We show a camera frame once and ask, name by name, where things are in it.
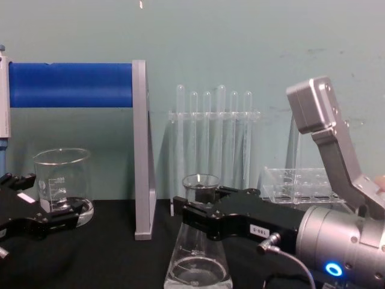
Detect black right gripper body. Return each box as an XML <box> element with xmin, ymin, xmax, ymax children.
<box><xmin>218</xmin><ymin>192</ymin><xmax>306</xmax><ymax>251</ymax></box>

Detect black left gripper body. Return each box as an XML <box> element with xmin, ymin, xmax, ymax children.
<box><xmin>0</xmin><ymin>185</ymin><xmax>43</xmax><ymax>242</ymax></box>

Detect clear glass conical flask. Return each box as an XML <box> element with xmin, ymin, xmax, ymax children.
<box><xmin>164</xmin><ymin>173</ymin><xmax>235</xmax><ymax>289</ymax></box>

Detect clear glass beaker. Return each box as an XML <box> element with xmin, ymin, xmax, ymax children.
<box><xmin>32</xmin><ymin>148</ymin><xmax>95</xmax><ymax>228</ymax></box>

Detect clear acrylic rack with holes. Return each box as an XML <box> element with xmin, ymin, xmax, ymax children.
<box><xmin>259</xmin><ymin>114</ymin><xmax>347</xmax><ymax>209</ymax></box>

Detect clear test tube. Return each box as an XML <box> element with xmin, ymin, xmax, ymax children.
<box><xmin>176</xmin><ymin>84</ymin><xmax>185</xmax><ymax>199</ymax></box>
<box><xmin>243</xmin><ymin>90</ymin><xmax>253</xmax><ymax>190</ymax></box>
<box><xmin>230</xmin><ymin>90</ymin><xmax>239</xmax><ymax>189</ymax></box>
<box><xmin>217</xmin><ymin>84</ymin><xmax>227</xmax><ymax>181</ymax></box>
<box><xmin>189</xmin><ymin>90</ymin><xmax>199</xmax><ymax>177</ymax></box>
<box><xmin>202</xmin><ymin>90</ymin><xmax>212</xmax><ymax>176</ymax></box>

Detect black table cloth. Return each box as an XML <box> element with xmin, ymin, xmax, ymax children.
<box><xmin>0</xmin><ymin>197</ymin><xmax>385</xmax><ymax>289</ymax></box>

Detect clear acrylic tube rack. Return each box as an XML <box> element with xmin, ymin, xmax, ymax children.
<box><xmin>167</xmin><ymin>110</ymin><xmax>262</xmax><ymax>217</ymax></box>

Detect grey stand upright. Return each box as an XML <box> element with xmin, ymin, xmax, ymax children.
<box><xmin>131</xmin><ymin>60</ymin><xmax>158</xmax><ymax>241</ymax></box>

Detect blue stand bar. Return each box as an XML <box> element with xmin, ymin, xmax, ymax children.
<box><xmin>8</xmin><ymin>61</ymin><xmax>135</xmax><ymax>110</ymax></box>

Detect thin dark gripper cable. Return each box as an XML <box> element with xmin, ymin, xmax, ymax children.
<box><xmin>256</xmin><ymin>232</ymin><xmax>317</xmax><ymax>289</ymax></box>

